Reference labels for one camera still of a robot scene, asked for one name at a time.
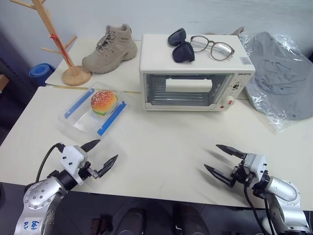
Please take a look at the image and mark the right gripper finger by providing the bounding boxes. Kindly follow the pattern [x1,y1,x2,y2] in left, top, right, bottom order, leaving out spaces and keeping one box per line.
[215,144,246,160]
[203,164,232,185]

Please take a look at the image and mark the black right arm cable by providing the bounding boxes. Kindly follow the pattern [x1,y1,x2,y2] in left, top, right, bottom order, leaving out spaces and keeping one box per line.
[243,183,275,235]

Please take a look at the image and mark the toy hamburger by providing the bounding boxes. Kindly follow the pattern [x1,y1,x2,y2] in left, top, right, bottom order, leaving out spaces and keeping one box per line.
[90,90,118,117]

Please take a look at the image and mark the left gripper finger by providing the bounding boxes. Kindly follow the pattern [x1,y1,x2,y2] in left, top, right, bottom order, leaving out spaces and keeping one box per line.
[95,154,119,179]
[80,139,101,153]

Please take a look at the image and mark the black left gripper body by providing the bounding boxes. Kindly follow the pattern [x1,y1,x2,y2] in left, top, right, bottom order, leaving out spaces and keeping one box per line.
[78,161,99,181]

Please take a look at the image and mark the wooden branch rack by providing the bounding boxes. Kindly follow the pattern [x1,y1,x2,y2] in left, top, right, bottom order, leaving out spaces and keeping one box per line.
[9,0,92,87]

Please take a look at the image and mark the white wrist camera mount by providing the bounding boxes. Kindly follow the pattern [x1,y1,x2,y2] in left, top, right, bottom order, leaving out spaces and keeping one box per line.
[243,153,268,188]
[59,145,90,186]

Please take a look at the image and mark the brown frame eyeglasses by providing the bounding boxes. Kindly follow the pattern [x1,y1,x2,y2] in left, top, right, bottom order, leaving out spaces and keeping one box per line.
[189,35,236,61]

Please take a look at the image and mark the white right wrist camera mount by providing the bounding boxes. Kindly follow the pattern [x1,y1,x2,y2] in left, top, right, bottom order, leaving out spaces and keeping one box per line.
[243,153,268,188]

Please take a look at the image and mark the grey hat in plastic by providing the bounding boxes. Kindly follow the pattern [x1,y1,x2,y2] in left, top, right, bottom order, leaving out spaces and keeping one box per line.
[238,31,313,133]

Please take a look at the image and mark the black sunglasses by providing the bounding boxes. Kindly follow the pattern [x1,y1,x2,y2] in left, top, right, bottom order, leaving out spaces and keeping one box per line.
[167,27,195,64]

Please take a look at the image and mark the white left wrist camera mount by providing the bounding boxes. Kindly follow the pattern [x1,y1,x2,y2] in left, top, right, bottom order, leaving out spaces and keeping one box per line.
[59,145,90,186]

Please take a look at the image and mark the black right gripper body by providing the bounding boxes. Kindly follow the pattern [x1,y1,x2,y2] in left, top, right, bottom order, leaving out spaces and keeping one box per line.
[229,159,253,188]

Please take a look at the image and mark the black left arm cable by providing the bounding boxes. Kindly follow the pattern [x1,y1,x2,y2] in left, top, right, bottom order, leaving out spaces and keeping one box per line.
[35,142,66,183]

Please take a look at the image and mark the white toaster oven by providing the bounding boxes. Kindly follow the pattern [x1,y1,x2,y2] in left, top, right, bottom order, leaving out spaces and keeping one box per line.
[138,33,256,112]

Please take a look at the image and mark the white plastic cylinder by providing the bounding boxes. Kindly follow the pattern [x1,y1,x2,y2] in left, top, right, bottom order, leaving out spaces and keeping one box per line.
[165,78,212,93]

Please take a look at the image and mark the red ribbon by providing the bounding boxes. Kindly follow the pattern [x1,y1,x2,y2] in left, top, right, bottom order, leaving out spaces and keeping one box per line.
[48,34,72,67]

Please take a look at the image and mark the clear container with blue clips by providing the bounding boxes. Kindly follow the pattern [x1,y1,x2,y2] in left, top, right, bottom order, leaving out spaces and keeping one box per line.
[58,81,129,141]

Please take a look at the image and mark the blue rolled mat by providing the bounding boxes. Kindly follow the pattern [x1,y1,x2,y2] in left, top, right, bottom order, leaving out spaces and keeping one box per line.
[28,63,56,87]

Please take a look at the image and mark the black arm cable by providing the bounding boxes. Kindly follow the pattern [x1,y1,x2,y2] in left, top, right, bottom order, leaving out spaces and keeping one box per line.
[35,142,66,183]
[243,183,275,235]

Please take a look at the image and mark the blue container latch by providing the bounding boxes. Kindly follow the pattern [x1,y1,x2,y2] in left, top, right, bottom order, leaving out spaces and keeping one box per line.
[63,87,96,118]
[97,101,127,136]

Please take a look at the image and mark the tan hiking boot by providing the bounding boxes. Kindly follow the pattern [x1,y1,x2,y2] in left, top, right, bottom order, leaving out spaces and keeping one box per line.
[81,23,138,74]

